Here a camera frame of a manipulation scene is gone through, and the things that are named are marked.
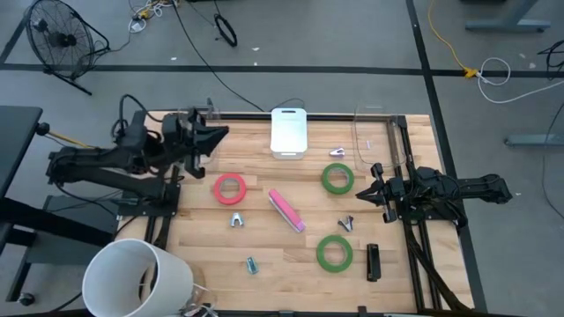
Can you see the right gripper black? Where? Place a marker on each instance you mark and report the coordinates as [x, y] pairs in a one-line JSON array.
[[394, 193]]

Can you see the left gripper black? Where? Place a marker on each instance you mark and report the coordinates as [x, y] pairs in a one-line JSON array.
[[176, 132]]

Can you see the silver binder clip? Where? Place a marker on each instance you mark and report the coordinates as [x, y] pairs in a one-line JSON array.
[[347, 224]]

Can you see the green tape roll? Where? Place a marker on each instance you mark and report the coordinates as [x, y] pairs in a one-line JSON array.
[[321, 253], [326, 178]]

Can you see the red tape roll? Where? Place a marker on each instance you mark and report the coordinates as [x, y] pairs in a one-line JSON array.
[[218, 189]]

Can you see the black stapler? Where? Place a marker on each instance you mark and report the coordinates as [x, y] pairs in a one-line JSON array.
[[373, 262]]

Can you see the silver staple remover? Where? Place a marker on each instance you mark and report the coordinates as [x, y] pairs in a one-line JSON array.
[[236, 221]]

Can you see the pink stapler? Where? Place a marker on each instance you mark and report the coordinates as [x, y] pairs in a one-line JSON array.
[[286, 210]]

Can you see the teal staple remover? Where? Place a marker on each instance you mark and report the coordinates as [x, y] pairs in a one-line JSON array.
[[252, 265]]

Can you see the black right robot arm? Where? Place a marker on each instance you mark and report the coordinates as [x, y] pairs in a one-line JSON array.
[[476, 187]]

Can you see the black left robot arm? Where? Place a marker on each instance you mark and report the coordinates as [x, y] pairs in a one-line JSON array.
[[88, 160]]

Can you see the clear plastic bin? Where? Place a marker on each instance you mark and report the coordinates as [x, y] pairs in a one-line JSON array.
[[374, 132], [213, 116]]

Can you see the white plastic bin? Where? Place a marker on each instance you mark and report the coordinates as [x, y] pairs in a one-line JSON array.
[[288, 132]]

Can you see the white cylindrical lampshade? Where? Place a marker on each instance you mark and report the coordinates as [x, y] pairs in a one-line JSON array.
[[176, 273]]

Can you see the grey floor box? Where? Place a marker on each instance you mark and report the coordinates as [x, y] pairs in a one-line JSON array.
[[88, 207]]

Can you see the clear plastic packaging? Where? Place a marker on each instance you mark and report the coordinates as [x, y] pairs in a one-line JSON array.
[[200, 304]]

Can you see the grey desk foot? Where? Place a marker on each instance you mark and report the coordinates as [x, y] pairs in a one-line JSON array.
[[537, 140]]

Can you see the black floor fan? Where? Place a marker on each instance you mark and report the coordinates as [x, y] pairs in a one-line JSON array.
[[61, 39]]

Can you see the black desk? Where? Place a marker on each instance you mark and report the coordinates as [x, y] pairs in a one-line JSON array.
[[17, 141]]

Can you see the grey desk leg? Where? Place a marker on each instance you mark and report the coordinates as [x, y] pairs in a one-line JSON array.
[[506, 25]]

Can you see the black caster wheel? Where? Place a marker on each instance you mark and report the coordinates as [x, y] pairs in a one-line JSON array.
[[26, 299]]

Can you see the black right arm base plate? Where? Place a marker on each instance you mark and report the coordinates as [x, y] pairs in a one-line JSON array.
[[403, 214]]

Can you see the black aluminium table frame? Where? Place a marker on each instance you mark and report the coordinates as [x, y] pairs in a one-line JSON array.
[[335, 117]]

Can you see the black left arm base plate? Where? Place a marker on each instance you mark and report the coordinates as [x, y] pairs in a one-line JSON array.
[[132, 209]]

